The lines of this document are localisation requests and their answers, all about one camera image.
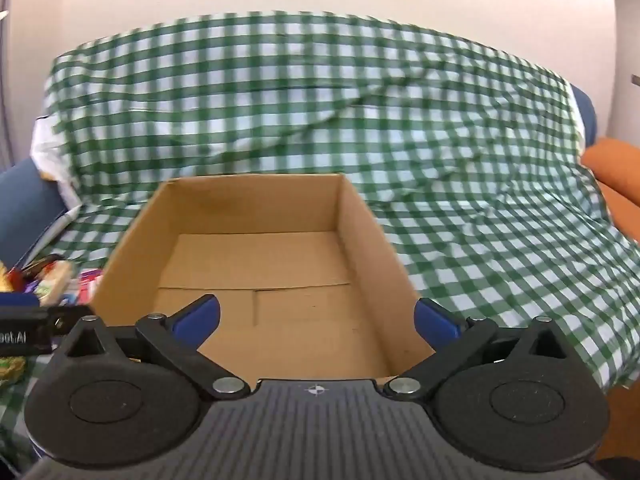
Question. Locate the blue denim zipper bag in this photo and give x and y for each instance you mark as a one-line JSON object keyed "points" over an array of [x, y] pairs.
{"points": [[25, 210]]}

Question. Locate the green white checked cloth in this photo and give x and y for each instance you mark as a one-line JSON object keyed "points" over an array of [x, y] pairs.
{"points": [[350, 110]]}

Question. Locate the pink white snack packet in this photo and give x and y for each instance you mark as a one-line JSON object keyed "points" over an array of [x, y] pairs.
{"points": [[89, 287]]}

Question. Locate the pale green-label cracker packet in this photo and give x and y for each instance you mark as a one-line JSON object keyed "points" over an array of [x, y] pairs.
{"points": [[52, 280]]}

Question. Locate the orange cushion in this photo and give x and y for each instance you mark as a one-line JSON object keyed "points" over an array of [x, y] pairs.
{"points": [[620, 170]]}

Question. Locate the brown cardboard box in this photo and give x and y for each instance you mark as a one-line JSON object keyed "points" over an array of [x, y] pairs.
{"points": [[280, 260]]}

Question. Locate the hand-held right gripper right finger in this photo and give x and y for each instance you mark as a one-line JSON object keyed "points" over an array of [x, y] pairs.
{"points": [[437, 322]]}

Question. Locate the blue sofa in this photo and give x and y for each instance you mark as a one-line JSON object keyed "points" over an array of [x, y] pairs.
{"points": [[587, 115]]}

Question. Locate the yellow red snack packet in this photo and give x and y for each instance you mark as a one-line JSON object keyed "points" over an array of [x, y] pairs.
{"points": [[10, 277]]}

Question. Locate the white plastic bag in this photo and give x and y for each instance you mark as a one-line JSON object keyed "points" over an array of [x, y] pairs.
{"points": [[47, 145]]}

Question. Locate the yellow-label cookie packet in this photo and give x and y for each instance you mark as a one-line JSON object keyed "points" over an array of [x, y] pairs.
{"points": [[12, 370]]}

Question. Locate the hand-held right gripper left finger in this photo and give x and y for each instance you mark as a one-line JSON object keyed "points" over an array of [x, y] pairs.
{"points": [[200, 317]]}

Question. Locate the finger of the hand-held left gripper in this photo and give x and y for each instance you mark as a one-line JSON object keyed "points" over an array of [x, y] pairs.
{"points": [[72, 317]]}

